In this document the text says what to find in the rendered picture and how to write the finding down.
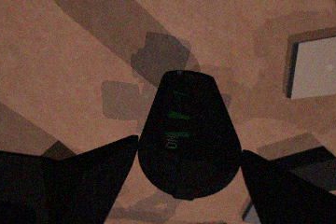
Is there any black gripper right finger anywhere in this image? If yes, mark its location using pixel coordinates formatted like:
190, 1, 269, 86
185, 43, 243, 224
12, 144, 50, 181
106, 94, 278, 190
240, 149, 336, 224

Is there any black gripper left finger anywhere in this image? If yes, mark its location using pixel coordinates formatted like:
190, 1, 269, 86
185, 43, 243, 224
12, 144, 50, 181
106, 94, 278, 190
0, 134, 139, 224

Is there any dark grey controller unit with green switches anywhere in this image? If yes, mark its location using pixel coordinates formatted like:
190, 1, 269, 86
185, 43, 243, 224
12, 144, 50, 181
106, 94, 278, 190
137, 70, 242, 201

